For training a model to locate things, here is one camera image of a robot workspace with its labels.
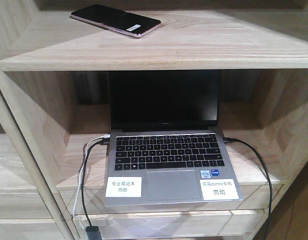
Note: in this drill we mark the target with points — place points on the white label right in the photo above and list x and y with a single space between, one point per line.
218 189

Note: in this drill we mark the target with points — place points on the grey laptop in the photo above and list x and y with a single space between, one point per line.
165 129

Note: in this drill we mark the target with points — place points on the white label left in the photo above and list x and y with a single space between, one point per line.
124 187

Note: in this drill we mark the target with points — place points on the wooden shelf unit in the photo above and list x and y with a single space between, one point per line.
266 41

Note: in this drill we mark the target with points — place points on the white label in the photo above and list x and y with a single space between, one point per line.
218 189
124 187

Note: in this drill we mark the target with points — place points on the black foldable phone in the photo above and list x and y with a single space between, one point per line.
116 20

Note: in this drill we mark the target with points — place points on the grey adapter dongle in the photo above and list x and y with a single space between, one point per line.
93 233

